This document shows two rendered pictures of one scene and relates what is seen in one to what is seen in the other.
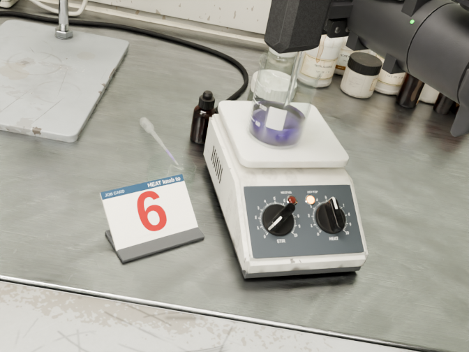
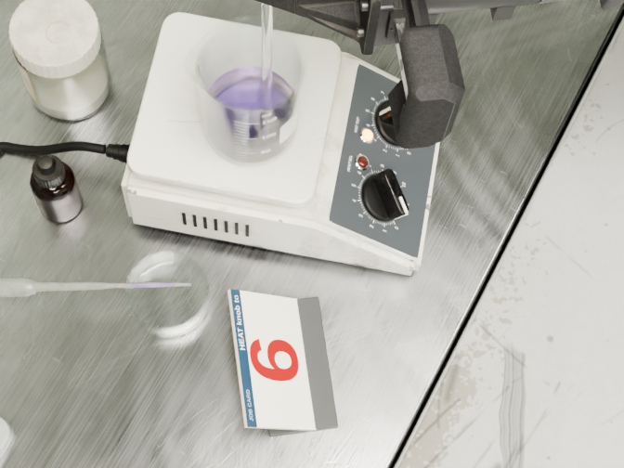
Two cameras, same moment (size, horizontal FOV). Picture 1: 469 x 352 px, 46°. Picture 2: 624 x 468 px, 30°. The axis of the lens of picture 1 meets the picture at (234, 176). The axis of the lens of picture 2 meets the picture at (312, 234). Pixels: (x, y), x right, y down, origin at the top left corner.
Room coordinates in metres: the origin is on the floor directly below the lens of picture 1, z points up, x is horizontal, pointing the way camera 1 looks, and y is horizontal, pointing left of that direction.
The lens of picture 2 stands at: (0.33, 0.25, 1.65)
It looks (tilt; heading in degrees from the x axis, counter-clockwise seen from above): 68 degrees down; 294
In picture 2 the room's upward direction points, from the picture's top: 8 degrees clockwise
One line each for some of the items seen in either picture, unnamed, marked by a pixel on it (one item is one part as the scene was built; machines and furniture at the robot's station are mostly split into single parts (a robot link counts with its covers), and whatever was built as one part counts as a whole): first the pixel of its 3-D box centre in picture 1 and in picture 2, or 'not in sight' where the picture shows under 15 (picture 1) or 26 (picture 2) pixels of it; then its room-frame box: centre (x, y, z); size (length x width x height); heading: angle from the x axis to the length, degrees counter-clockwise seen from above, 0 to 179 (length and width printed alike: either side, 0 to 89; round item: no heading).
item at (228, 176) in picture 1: (279, 178); (275, 144); (0.50, -0.05, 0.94); 0.22 x 0.13 x 0.08; 21
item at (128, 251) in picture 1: (153, 215); (283, 358); (0.42, 0.07, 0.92); 0.09 x 0.06 x 0.04; 129
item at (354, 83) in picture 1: (361, 75); not in sight; (0.85, -0.17, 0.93); 0.05 x 0.05 x 0.06
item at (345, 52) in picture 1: (346, 47); not in sight; (0.92, -0.14, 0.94); 0.05 x 0.05 x 0.09
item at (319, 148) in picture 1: (280, 132); (237, 107); (0.52, -0.04, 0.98); 0.12 x 0.12 x 0.01; 21
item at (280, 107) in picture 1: (280, 101); (246, 97); (0.51, -0.03, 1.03); 0.07 x 0.06 x 0.08; 36
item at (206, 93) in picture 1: (204, 114); (53, 183); (0.61, 0.05, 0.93); 0.03 x 0.03 x 0.07
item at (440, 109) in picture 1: (449, 91); not in sight; (0.84, -0.31, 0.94); 0.03 x 0.03 x 0.07
